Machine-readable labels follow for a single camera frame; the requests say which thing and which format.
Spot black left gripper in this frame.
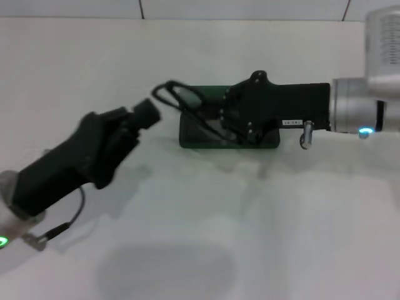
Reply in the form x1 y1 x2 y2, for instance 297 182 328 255
9 97 162 217

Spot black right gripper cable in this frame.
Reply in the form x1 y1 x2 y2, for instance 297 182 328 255
298 119 314 151

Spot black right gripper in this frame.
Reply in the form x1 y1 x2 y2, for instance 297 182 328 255
218 71 333 145

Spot black glasses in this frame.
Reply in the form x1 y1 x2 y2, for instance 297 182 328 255
151 80 245 145

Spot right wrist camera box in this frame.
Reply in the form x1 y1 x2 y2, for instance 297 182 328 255
365 5 400 103

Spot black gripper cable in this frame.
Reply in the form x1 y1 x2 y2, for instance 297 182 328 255
23 186 87 251
298 119 314 151

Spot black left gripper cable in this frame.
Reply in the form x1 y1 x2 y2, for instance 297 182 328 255
23 186 87 251

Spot green glasses case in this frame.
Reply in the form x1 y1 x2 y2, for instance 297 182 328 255
179 84 281 149

